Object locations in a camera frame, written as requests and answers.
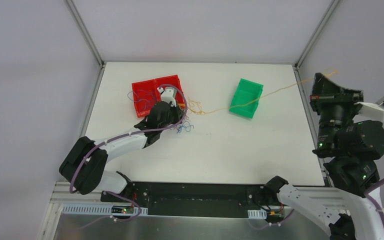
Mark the blue wire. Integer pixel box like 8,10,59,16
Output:
127,89,160,109

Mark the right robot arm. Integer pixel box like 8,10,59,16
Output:
262,72,384,240

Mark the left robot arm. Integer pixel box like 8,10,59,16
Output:
59,101,185,203

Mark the red double bin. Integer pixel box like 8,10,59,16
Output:
129,75,182,118

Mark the green bin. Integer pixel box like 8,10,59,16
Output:
229,78,264,119

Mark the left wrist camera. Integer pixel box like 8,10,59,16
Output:
157,86,178,107

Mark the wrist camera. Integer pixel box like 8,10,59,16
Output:
355,97,384,122
157,86,178,107

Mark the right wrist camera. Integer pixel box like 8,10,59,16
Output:
355,97,384,122

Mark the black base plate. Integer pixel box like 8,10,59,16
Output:
120,181,281,218

